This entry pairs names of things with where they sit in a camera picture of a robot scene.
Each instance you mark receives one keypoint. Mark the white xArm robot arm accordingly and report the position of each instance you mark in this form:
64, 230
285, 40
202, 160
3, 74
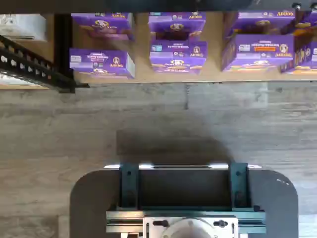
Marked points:
189, 230

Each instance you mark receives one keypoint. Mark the grey robot base platform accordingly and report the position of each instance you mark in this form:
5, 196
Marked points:
94, 198

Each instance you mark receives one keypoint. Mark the brown shelf board under purple boxes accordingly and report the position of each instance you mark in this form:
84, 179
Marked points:
141, 62

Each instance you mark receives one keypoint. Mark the purple Annie's pasta box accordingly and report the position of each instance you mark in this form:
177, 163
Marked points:
304, 58
101, 60
260, 23
178, 57
307, 27
104, 27
260, 53
177, 26

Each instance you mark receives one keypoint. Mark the black perforated shelf upright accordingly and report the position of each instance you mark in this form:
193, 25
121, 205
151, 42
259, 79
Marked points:
24, 65

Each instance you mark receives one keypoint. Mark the black shelf beam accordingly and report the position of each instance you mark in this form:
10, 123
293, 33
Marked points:
49, 6

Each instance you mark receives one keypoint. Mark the shiny metal base strip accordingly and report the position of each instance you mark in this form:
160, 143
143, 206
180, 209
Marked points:
146, 165

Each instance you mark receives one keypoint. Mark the black base panel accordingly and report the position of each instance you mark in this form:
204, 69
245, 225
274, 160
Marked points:
184, 188

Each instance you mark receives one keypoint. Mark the white plastic container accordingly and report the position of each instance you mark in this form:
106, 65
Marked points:
22, 26

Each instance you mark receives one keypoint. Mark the teal aluminium base frame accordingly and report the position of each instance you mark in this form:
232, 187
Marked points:
127, 186

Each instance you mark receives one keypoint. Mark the black shelf side rail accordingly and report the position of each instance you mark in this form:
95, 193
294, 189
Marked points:
64, 49

